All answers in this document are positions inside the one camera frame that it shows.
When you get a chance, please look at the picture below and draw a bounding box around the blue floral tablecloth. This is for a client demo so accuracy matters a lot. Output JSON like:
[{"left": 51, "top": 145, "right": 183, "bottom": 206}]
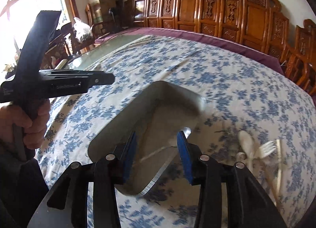
[{"left": 37, "top": 35, "right": 316, "bottom": 228}]

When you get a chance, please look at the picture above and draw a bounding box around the row of carved wooden chairs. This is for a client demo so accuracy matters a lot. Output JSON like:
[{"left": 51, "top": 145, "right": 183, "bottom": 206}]
[{"left": 85, "top": 0, "right": 316, "bottom": 96}]

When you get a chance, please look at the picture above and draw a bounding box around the purple table cover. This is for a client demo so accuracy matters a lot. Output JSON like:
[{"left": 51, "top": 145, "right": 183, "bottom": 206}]
[{"left": 94, "top": 27, "right": 285, "bottom": 75}]

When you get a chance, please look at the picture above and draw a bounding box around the wooden framed window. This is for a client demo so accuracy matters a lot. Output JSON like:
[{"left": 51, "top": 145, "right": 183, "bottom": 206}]
[{"left": 0, "top": 0, "right": 74, "bottom": 80}]

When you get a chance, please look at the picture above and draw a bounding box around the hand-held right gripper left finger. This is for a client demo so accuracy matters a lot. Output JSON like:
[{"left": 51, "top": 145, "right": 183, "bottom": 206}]
[{"left": 27, "top": 131, "right": 138, "bottom": 228}]

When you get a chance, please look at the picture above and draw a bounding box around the dark wooden chair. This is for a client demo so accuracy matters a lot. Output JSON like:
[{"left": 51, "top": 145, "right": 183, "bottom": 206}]
[{"left": 48, "top": 22, "right": 83, "bottom": 60}]

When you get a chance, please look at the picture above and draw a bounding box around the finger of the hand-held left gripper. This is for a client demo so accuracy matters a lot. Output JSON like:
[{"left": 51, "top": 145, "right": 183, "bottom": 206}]
[{"left": 83, "top": 70, "right": 115, "bottom": 91}]

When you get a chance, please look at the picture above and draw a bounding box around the grey rectangular tray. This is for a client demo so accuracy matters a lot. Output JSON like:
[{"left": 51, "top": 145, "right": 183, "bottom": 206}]
[{"left": 87, "top": 80, "right": 207, "bottom": 196}]

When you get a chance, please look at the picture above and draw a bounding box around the person's left hand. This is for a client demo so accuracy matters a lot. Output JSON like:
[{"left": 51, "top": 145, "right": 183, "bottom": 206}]
[{"left": 0, "top": 101, "right": 51, "bottom": 155}]

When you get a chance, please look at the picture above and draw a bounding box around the white plastic spoon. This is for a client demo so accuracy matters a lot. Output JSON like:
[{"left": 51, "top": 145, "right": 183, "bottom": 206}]
[{"left": 238, "top": 130, "right": 255, "bottom": 169}]

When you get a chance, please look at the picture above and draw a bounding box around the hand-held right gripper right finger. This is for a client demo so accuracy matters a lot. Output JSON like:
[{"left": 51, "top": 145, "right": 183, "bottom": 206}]
[{"left": 177, "top": 131, "right": 288, "bottom": 228}]

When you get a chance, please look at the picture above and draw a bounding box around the person's left forearm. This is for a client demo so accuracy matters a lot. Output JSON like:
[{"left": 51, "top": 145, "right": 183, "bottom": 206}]
[{"left": 0, "top": 140, "right": 50, "bottom": 228}]

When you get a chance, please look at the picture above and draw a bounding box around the clear plastic bag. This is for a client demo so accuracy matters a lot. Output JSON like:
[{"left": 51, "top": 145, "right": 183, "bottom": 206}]
[{"left": 73, "top": 17, "right": 93, "bottom": 44}]

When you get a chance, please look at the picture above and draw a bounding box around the white plastic fork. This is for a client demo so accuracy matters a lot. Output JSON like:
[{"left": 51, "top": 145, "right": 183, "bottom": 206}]
[{"left": 255, "top": 141, "right": 276, "bottom": 162}]

